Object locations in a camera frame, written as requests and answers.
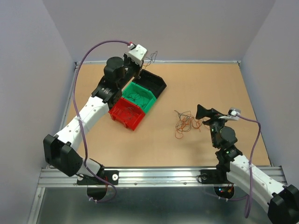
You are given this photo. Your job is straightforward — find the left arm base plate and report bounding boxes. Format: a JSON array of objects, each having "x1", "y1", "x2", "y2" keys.
[{"x1": 76, "y1": 169, "x2": 119, "y2": 186}]

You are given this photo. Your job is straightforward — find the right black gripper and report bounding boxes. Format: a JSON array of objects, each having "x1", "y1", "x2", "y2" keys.
[{"x1": 196, "y1": 103, "x2": 230, "y2": 147}]

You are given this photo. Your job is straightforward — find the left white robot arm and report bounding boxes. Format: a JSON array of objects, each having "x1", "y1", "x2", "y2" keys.
[{"x1": 43, "y1": 53, "x2": 145, "y2": 184}]

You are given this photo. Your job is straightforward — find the aluminium back rail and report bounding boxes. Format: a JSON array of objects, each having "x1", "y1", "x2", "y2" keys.
[{"x1": 74, "y1": 60, "x2": 241, "y2": 67}]

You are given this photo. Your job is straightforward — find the wire bundle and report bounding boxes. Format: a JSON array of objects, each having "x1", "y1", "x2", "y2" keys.
[{"x1": 174, "y1": 109, "x2": 203, "y2": 140}]

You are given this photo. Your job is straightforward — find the wires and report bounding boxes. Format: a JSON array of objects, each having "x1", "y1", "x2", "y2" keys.
[{"x1": 114, "y1": 106, "x2": 138, "y2": 122}]

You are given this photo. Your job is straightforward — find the black plastic bin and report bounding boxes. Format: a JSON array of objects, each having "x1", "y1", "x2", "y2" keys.
[{"x1": 132, "y1": 69, "x2": 167, "y2": 99}]

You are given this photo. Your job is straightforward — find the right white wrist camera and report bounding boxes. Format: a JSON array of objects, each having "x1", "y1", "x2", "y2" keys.
[{"x1": 219, "y1": 107, "x2": 241, "y2": 121}]

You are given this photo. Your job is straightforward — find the aluminium rail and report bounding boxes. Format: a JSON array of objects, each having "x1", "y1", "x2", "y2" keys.
[
  {"x1": 37, "y1": 166, "x2": 287, "y2": 188},
  {"x1": 74, "y1": 60, "x2": 241, "y2": 67},
  {"x1": 52, "y1": 62, "x2": 78, "y2": 136}
]

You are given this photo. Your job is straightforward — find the black thin wire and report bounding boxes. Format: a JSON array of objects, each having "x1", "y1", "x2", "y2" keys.
[{"x1": 122, "y1": 91, "x2": 152, "y2": 109}]

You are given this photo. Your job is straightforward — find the green plastic bin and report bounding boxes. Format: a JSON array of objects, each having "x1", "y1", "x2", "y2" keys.
[{"x1": 122, "y1": 82, "x2": 157, "y2": 114}]

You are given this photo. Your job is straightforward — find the aluminium left rail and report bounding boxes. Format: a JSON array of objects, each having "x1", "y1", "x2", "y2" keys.
[{"x1": 52, "y1": 62, "x2": 78, "y2": 136}]

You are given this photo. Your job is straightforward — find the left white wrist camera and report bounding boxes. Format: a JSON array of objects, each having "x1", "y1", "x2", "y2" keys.
[{"x1": 127, "y1": 43, "x2": 148, "y2": 67}]

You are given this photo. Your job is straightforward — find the aluminium front rail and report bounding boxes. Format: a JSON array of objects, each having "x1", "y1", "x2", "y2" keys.
[{"x1": 37, "y1": 166, "x2": 287, "y2": 188}]

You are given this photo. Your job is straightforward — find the grey thin wire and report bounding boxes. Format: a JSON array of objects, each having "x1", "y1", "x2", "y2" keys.
[{"x1": 143, "y1": 50, "x2": 158, "y2": 68}]

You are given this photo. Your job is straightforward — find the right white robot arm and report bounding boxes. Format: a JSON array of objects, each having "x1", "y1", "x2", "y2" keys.
[{"x1": 196, "y1": 105, "x2": 299, "y2": 224}]

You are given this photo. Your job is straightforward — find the red plastic bin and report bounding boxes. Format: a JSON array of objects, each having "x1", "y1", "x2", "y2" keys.
[{"x1": 108, "y1": 97, "x2": 145, "y2": 131}]

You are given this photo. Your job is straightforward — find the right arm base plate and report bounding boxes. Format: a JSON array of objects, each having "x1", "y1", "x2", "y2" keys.
[{"x1": 197, "y1": 162, "x2": 230, "y2": 184}]

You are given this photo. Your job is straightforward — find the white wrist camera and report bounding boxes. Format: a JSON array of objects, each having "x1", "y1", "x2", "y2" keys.
[
  {"x1": 127, "y1": 43, "x2": 148, "y2": 67},
  {"x1": 219, "y1": 107, "x2": 241, "y2": 121}
]

